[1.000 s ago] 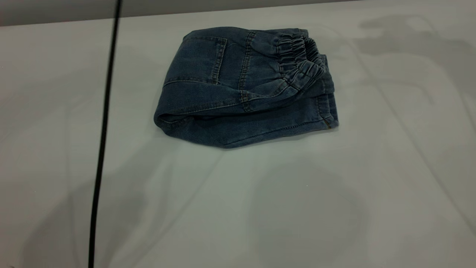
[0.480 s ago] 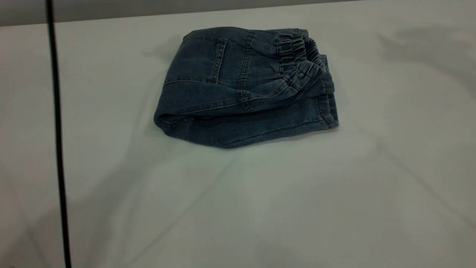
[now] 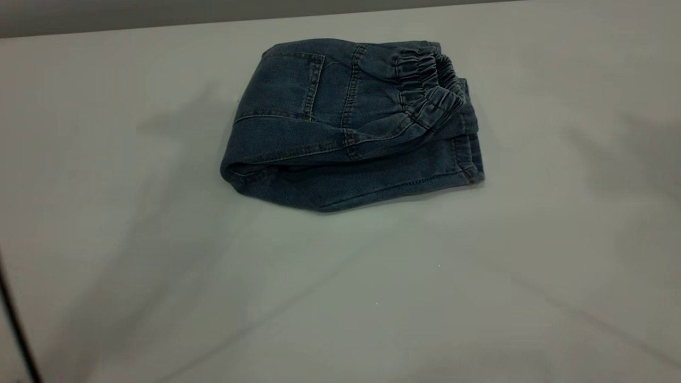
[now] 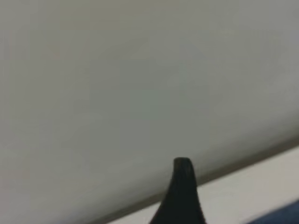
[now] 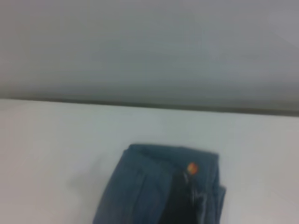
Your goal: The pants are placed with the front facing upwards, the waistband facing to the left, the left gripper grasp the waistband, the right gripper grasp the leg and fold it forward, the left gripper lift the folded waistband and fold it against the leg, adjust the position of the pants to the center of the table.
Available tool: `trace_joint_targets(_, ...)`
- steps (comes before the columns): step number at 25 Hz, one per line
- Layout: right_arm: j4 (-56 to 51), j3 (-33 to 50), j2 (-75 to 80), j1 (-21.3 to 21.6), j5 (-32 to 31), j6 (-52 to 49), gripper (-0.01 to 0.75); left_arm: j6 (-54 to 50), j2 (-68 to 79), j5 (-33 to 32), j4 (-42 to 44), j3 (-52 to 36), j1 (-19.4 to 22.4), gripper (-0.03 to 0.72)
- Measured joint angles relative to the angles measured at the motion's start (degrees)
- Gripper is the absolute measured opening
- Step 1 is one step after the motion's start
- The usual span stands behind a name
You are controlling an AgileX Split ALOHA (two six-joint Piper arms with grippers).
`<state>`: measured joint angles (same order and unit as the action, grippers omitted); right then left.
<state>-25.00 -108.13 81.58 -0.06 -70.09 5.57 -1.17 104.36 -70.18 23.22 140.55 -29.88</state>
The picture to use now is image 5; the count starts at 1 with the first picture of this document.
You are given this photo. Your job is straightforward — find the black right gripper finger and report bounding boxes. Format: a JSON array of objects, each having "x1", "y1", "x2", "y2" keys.
[{"x1": 160, "y1": 171, "x2": 204, "y2": 224}]

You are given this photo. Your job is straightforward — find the blue denim pants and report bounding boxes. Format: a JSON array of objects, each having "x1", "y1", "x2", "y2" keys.
[{"x1": 92, "y1": 143, "x2": 228, "y2": 224}]

